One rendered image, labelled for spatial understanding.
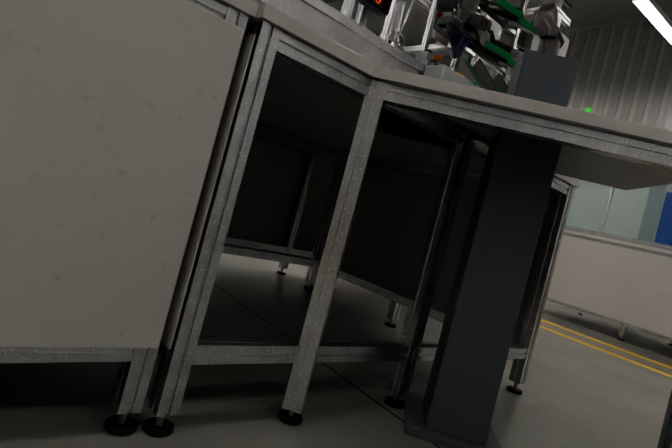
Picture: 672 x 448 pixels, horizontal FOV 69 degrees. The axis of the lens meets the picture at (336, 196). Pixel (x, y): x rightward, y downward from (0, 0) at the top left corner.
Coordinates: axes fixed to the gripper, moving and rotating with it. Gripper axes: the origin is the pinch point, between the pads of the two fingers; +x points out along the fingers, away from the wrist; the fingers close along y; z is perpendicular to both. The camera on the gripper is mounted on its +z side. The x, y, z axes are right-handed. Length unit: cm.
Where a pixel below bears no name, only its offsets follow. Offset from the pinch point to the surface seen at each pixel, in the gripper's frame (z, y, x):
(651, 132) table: 60, -4, 25
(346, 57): 14, -53, 25
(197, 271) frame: 12, -74, 77
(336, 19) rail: 6, -52, 15
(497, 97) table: 35, -25, 25
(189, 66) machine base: 11, -85, 40
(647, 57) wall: -265, 867, -367
